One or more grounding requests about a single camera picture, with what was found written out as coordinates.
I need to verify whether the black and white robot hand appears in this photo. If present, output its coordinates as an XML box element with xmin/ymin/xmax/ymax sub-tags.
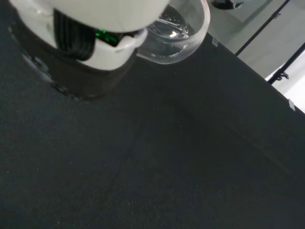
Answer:
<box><xmin>9</xmin><ymin>0</ymin><xmax>171</xmax><ymax>72</ymax></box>

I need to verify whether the black bench cloth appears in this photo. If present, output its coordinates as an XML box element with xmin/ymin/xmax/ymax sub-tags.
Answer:
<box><xmin>0</xmin><ymin>0</ymin><xmax>305</xmax><ymax>229</ymax></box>

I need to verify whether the black tripod leg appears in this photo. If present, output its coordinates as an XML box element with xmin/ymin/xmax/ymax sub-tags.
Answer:
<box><xmin>235</xmin><ymin>0</ymin><xmax>294</xmax><ymax>56</ymax></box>
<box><xmin>268</xmin><ymin>43</ymin><xmax>305</xmax><ymax>85</ymax></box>

